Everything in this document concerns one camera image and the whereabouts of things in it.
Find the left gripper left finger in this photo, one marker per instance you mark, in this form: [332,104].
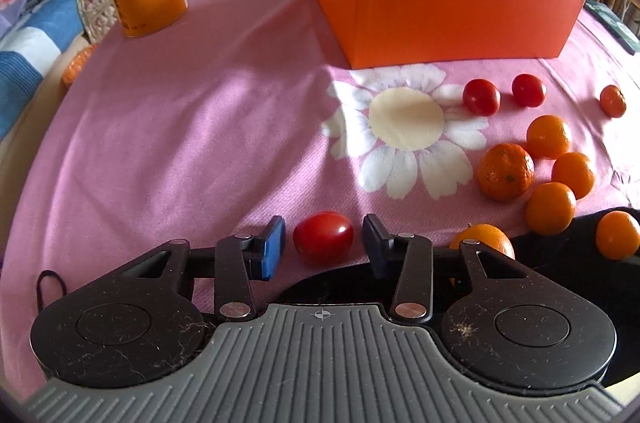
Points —
[233,262]

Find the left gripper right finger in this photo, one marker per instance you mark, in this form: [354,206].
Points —
[424,280]

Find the red plum tomato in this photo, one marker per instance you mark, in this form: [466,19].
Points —
[324,239]

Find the textured orange mandarin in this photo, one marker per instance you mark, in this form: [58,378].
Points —
[505,172]

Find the small orange fruit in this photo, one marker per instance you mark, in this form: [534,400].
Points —
[617,235]
[487,234]

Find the pink flower-print cloth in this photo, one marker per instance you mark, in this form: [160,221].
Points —
[246,109]

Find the smooth orange kumquat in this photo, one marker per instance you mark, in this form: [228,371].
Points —
[548,136]
[550,209]
[576,171]

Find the black velvet cloth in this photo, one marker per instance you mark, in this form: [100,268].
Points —
[556,317]

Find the round red cherry tomato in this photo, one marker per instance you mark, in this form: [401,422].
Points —
[481,97]

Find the orange mandarin at cloth edge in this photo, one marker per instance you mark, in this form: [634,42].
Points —
[76,65]

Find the small reddish-orange fruit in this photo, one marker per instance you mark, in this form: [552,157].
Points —
[612,101]

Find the blue white striped blanket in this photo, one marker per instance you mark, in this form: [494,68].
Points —
[29,51]

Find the teal paperback book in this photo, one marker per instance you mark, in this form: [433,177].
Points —
[612,23]

